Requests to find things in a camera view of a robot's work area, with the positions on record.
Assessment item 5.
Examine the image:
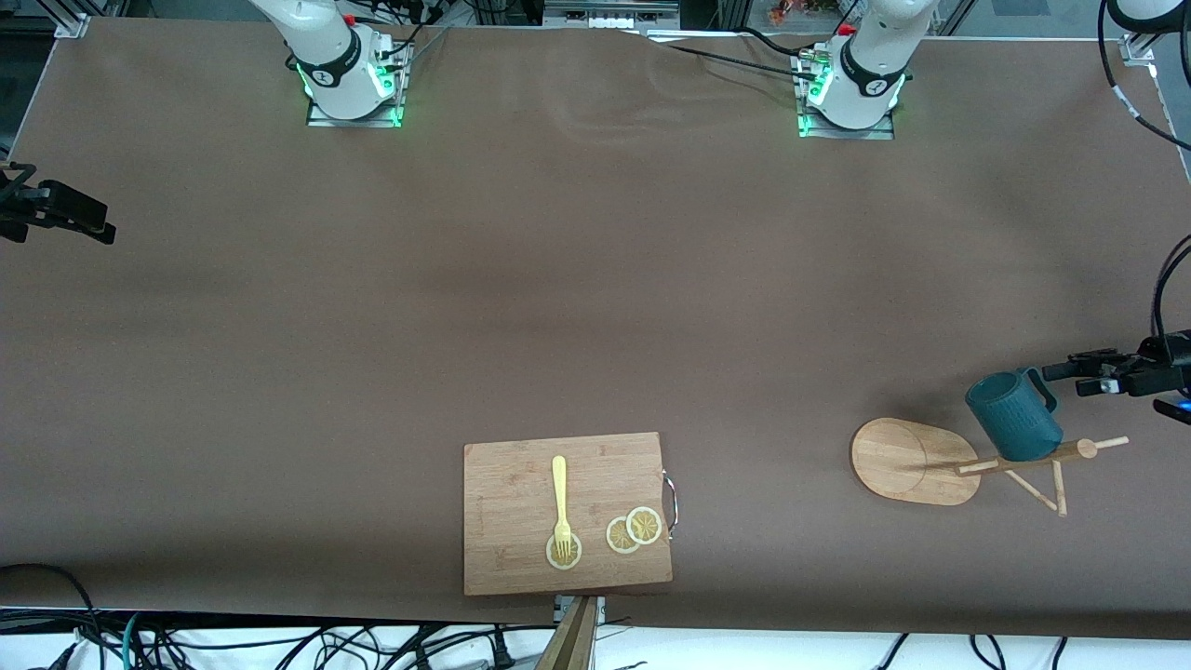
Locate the grey metal device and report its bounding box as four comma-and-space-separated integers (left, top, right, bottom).
544, 0, 680, 29

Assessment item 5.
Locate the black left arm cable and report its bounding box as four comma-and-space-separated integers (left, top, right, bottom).
1098, 0, 1191, 338

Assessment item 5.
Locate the wooden post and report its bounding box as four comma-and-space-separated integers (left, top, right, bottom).
535, 596, 598, 670

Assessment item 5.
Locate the yellow plastic fork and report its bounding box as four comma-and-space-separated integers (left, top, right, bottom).
552, 455, 574, 562

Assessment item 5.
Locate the black cable on table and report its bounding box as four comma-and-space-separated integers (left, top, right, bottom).
740, 26, 820, 59
642, 35, 820, 80

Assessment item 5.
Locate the black looped floor cable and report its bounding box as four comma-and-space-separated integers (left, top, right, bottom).
0, 562, 103, 670

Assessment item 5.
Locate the teal ribbed mug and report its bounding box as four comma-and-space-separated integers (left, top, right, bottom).
965, 368, 1064, 463

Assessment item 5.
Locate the wooden mug rack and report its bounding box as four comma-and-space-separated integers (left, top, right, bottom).
850, 398, 1130, 518

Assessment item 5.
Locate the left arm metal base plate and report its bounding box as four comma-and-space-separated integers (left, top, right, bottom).
796, 51, 896, 141

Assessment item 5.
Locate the bamboo cutting board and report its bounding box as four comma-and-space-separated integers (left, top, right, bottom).
463, 432, 674, 596

